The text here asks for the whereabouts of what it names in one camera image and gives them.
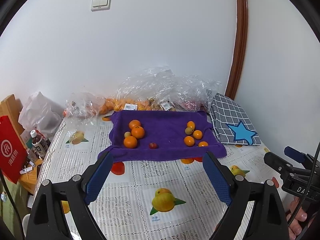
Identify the wooden chair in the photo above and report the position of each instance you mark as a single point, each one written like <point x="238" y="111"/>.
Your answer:
<point x="12" y="107"/>

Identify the fruit print tablecloth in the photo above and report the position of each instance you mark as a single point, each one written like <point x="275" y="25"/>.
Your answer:
<point x="123" y="207"/>

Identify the clear crinkled plastic bag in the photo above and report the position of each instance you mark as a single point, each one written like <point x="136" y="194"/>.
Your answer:
<point x="193" y="93"/>

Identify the white plastic bag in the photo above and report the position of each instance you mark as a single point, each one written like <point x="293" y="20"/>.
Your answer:
<point x="38" y="113"/>

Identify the purple towel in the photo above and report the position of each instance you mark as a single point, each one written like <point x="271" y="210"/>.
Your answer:
<point x="166" y="129"/>

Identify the small green-brown kiwi fruit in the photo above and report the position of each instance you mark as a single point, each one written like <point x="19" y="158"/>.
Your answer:
<point x="127" y="134"/>

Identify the small yellow-green fruit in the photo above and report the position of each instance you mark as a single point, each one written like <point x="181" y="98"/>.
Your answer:
<point x="188" y="131"/>

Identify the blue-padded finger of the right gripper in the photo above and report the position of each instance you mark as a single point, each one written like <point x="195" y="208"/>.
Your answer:
<point x="294" y="154"/>

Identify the grey checked cloth blue star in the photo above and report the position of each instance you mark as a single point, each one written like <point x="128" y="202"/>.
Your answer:
<point x="231" y="123"/>

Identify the small clear plastic bag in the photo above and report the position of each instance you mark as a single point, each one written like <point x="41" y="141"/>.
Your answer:
<point x="82" y="109"/>

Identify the orange with green stem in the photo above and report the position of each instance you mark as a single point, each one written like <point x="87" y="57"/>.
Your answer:
<point x="138" y="132"/>

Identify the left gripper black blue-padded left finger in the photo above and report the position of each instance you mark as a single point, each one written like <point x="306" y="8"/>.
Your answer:
<point x="47" y="219"/>

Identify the red paper gift bag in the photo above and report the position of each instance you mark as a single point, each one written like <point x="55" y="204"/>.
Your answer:
<point x="13" y="153"/>

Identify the dark drink bottle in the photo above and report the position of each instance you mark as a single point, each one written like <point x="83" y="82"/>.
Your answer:
<point x="39" y="143"/>

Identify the person's right hand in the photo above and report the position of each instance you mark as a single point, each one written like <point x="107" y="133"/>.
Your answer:
<point x="296" y="231"/>

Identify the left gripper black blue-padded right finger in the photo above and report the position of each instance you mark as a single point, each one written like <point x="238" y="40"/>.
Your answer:
<point x="267" y="220"/>

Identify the brown wooden door frame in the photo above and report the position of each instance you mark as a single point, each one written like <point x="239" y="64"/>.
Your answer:
<point x="239" y="51"/>

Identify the small red fruit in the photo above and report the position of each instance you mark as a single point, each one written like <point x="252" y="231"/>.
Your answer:
<point x="153" y="145"/>

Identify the small orange kumquat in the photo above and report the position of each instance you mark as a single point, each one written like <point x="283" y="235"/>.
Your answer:
<point x="189" y="141"/>
<point x="203" y="144"/>
<point x="191" y="125"/>
<point x="197" y="134"/>

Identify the large orange mandarin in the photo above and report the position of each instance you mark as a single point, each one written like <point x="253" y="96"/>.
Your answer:
<point x="134" y="123"/>

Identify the white wall light switch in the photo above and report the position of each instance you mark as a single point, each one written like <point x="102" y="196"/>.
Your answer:
<point x="99" y="5"/>

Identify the clear bag of oranges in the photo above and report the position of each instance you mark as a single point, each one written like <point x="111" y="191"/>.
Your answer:
<point x="147" y="90"/>

